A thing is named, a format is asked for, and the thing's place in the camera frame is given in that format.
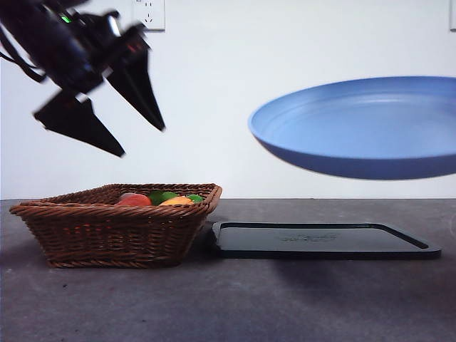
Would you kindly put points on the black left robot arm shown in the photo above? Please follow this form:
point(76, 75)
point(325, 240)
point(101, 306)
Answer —
point(42, 35)

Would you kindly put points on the green chili pepper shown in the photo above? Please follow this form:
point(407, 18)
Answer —
point(196, 198)

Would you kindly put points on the brown wicker basket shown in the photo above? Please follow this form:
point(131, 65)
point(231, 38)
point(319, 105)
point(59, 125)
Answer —
point(107, 242)

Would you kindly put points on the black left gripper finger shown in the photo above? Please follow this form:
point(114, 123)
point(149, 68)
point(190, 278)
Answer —
point(137, 89)
point(78, 121)

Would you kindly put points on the green leafy vegetable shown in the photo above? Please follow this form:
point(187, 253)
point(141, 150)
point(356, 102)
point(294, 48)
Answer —
point(162, 197)

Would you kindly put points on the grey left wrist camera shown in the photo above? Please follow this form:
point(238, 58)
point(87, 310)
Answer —
point(112, 23)

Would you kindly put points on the blue round plate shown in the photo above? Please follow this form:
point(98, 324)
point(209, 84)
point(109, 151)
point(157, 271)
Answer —
point(356, 117)

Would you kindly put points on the black rectangular tray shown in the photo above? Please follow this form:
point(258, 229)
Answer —
point(320, 246)

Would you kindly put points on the orange toy corn cob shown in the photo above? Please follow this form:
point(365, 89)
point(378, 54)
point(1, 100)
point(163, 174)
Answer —
point(176, 201)

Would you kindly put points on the white wall socket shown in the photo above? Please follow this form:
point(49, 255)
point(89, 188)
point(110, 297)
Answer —
point(453, 18)
point(156, 18)

